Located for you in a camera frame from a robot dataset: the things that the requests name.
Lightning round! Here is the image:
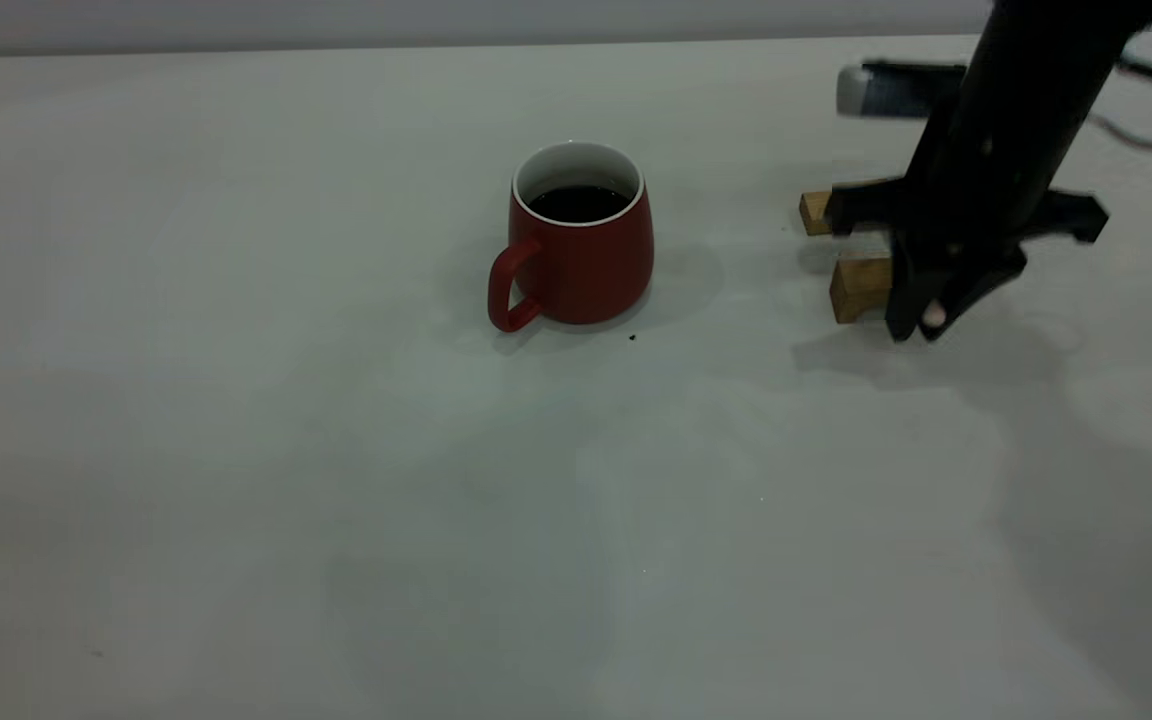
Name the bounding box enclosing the arched wooden block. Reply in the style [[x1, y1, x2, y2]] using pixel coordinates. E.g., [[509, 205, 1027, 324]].
[[829, 256, 895, 325]]

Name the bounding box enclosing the dark coffee liquid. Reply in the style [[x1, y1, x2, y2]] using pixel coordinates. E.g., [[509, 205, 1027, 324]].
[[528, 183, 633, 224]]

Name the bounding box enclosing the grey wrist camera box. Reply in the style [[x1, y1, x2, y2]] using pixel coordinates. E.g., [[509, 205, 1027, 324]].
[[836, 62, 967, 119]]

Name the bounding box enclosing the red ceramic cup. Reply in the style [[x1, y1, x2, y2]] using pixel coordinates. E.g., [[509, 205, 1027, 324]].
[[487, 141, 655, 334]]

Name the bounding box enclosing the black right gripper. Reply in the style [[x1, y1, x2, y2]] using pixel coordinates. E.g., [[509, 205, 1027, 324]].
[[824, 150, 1109, 343]]

